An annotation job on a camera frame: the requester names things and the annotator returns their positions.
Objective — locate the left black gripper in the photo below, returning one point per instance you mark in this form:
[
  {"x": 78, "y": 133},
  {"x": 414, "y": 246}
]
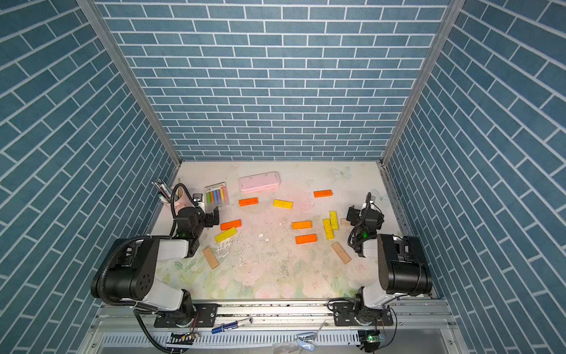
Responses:
[{"x": 211, "y": 217}]

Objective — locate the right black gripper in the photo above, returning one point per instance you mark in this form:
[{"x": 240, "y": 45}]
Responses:
[{"x": 365, "y": 212}]

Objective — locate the yellow block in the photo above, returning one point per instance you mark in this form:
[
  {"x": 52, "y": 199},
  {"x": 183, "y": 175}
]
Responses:
[
  {"x": 334, "y": 220},
  {"x": 328, "y": 229},
  {"x": 283, "y": 204},
  {"x": 225, "y": 235}
]

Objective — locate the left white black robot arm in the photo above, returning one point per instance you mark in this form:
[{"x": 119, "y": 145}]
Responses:
[{"x": 127, "y": 276}]

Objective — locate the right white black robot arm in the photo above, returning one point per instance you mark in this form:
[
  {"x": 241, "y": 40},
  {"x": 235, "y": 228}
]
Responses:
[{"x": 401, "y": 263}]

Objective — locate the colourful marker box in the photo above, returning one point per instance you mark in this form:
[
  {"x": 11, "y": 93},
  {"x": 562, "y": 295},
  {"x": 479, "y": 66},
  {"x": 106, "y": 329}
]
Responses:
[{"x": 216, "y": 195}]

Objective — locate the pink pen cup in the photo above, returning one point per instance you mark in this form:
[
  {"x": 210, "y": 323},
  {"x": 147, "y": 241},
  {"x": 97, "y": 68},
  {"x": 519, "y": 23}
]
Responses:
[{"x": 182, "y": 203}]

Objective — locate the wooden block right low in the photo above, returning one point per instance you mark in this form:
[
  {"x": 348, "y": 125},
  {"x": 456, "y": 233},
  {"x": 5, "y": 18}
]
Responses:
[{"x": 341, "y": 253}]

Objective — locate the pens in cup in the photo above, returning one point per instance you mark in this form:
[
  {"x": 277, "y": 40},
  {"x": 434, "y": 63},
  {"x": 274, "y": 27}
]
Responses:
[{"x": 166, "y": 193}]

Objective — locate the pink pencil case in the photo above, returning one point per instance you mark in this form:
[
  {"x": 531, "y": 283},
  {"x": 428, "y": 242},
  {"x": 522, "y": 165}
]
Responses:
[{"x": 259, "y": 182}]

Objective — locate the light orange block centre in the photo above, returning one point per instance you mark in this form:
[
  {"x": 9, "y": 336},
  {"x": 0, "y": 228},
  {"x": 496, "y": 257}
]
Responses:
[{"x": 301, "y": 225}]

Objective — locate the orange block centre low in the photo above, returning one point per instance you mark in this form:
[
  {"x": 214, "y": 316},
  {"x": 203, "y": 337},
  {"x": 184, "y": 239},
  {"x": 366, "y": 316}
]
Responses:
[{"x": 303, "y": 239}]

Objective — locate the green lit circuit board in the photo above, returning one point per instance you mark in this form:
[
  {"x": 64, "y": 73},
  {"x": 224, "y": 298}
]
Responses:
[{"x": 370, "y": 340}]

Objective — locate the clear plastic bag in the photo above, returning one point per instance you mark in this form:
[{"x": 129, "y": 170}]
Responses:
[{"x": 303, "y": 343}]

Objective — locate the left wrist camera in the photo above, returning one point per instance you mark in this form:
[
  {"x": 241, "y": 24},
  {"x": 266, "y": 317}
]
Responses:
[{"x": 197, "y": 201}]

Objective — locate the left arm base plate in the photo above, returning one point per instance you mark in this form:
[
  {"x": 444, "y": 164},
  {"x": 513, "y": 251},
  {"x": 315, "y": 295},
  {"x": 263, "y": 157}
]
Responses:
[{"x": 198, "y": 315}]

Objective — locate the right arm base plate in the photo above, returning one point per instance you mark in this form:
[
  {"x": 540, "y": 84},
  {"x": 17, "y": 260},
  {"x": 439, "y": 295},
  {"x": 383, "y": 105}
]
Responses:
[{"x": 349, "y": 314}]

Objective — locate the blue screwdriver on rail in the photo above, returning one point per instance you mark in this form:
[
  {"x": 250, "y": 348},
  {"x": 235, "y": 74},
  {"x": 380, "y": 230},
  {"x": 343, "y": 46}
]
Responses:
[{"x": 232, "y": 325}]

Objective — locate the aluminium front rail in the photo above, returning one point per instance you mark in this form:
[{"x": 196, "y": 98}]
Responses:
[{"x": 421, "y": 320}]

